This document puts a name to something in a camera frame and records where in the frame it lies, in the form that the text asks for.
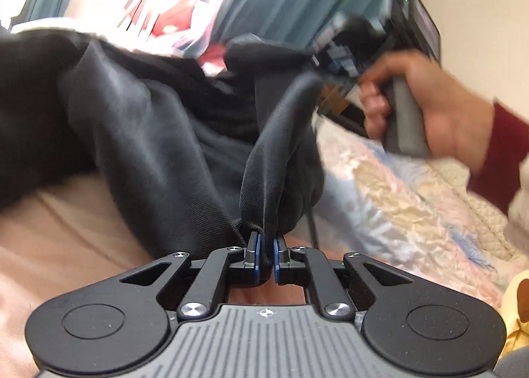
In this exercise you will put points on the person's right forearm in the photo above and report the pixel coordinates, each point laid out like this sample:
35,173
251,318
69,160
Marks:
506,154

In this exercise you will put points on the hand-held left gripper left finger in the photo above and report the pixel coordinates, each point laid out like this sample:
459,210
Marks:
258,256

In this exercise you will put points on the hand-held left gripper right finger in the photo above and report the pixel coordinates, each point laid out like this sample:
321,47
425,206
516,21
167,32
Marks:
277,257

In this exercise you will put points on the red garment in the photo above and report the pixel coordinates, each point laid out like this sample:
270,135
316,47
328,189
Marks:
169,20

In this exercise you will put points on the person's right hand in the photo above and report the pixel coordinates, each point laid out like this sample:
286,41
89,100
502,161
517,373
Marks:
446,113

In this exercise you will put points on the black pants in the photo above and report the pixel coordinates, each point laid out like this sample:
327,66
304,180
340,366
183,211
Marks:
165,146

